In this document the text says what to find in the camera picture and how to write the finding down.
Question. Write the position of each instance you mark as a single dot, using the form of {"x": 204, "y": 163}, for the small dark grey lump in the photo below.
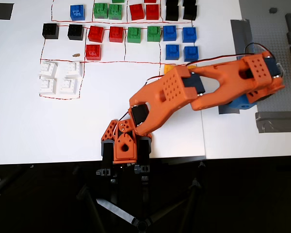
{"x": 272, "y": 10}

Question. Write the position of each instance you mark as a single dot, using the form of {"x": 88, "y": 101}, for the grey studded baseplate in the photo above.
{"x": 269, "y": 31}

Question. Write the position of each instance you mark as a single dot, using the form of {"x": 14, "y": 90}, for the blue brick block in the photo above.
{"x": 169, "y": 33}
{"x": 172, "y": 52}
{"x": 190, "y": 53}
{"x": 189, "y": 34}
{"x": 77, "y": 12}

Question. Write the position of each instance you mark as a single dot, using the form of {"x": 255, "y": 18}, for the white brick block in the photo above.
{"x": 47, "y": 86}
{"x": 48, "y": 68}
{"x": 74, "y": 69}
{"x": 68, "y": 85}

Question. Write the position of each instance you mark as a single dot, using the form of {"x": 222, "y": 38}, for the small brown scrap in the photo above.
{"x": 75, "y": 55}

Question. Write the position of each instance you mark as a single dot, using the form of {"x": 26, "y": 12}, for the black tape patch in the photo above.
{"x": 1, "y": 11}

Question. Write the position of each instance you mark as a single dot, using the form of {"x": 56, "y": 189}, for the red brick block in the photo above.
{"x": 152, "y": 12}
{"x": 137, "y": 11}
{"x": 93, "y": 52}
{"x": 116, "y": 34}
{"x": 96, "y": 34}
{"x": 150, "y": 1}

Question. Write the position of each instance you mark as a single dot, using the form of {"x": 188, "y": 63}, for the green brick block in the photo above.
{"x": 115, "y": 11}
{"x": 100, "y": 11}
{"x": 134, "y": 34}
{"x": 153, "y": 34}
{"x": 118, "y": 1}

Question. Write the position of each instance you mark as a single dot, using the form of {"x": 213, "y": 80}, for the yellow brick block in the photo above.
{"x": 167, "y": 69}
{"x": 194, "y": 65}

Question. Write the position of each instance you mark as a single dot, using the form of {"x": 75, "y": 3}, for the black stand leg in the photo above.
{"x": 2, "y": 185}

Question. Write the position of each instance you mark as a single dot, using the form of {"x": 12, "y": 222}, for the square grey tape marker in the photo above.
{"x": 224, "y": 111}

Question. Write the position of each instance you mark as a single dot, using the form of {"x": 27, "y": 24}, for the short grey brick bar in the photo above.
{"x": 290, "y": 38}

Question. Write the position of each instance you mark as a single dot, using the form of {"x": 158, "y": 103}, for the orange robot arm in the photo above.
{"x": 169, "y": 94}

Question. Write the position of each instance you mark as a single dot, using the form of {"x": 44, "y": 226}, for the long grey tape strip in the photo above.
{"x": 242, "y": 36}

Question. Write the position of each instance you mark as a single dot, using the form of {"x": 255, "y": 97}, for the black tripod stand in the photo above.
{"x": 116, "y": 211}

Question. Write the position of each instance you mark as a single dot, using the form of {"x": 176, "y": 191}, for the orange robot base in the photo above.
{"x": 124, "y": 148}

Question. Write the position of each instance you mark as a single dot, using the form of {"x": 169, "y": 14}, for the wide grey tape strip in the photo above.
{"x": 279, "y": 122}

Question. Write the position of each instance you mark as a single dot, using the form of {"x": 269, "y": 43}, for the black grey table clamp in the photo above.
{"x": 108, "y": 151}
{"x": 144, "y": 150}

